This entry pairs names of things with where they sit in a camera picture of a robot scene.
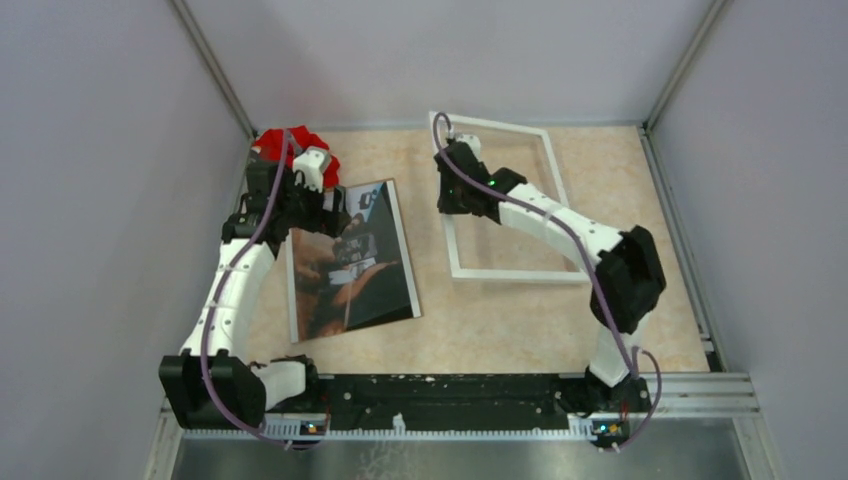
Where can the red cloth toy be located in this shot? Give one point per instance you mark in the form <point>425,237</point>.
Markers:
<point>269,144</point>

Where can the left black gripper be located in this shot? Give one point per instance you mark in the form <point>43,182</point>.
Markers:
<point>330,221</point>

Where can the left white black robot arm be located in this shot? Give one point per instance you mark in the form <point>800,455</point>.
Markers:
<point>210,384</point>

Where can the wooden picture frame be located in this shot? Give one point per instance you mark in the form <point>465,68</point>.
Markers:
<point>523,208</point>

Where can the large glossy photo print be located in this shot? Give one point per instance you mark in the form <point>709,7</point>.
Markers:
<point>361,278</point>

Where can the aluminium front rail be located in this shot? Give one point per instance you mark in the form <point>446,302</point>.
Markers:
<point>698,426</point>

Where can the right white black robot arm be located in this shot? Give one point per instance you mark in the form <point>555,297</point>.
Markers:
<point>623,267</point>

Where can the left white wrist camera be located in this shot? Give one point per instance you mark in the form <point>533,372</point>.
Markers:
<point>309,168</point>

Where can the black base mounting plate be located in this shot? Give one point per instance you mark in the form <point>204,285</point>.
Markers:
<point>465,402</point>

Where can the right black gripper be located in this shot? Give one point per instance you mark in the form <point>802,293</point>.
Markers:
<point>444,204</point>

